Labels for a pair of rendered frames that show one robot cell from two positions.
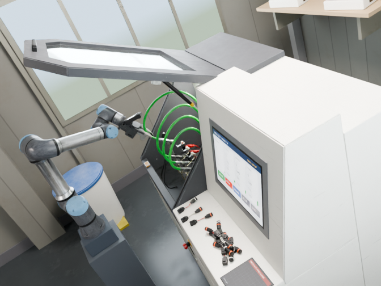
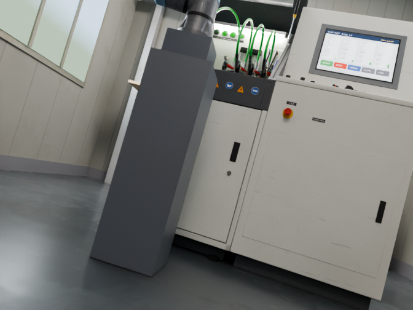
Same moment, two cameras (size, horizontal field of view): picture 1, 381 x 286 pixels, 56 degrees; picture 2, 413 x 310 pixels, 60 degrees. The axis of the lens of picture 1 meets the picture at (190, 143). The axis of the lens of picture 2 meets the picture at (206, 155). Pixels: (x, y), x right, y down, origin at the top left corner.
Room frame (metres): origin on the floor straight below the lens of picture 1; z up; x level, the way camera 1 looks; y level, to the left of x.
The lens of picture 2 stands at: (0.93, 1.93, 0.39)
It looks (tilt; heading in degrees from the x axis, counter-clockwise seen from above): 3 degrees up; 296
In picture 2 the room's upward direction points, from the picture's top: 16 degrees clockwise
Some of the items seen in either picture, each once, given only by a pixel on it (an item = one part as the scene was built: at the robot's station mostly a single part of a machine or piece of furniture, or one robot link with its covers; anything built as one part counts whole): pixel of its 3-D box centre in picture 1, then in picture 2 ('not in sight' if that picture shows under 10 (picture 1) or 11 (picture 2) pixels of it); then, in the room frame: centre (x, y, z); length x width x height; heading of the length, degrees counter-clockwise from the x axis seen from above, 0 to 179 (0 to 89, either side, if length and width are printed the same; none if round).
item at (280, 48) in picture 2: not in sight; (272, 66); (1.70, -0.26, 1.20); 0.13 x 0.03 x 0.31; 11
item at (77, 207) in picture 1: (79, 209); (203, 2); (1.71, 0.73, 1.07); 0.13 x 0.12 x 0.14; 31
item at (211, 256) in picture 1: (219, 241); (345, 98); (1.17, 0.05, 0.96); 0.70 x 0.22 x 0.03; 11
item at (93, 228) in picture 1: (89, 223); (196, 29); (1.70, 0.73, 0.95); 0.15 x 0.15 x 0.10
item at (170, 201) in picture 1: (162, 189); (207, 83); (1.84, 0.28, 0.87); 0.62 x 0.04 x 0.16; 11
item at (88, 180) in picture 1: (92, 201); not in sight; (2.90, 1.10, 0.29); 0.50 x 0.48 x 0.59; 108
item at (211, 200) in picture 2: (183, 234); (184, 160); (1.84, 0.30, 0.44); 0.65 x 0.02 x 0.68; 11
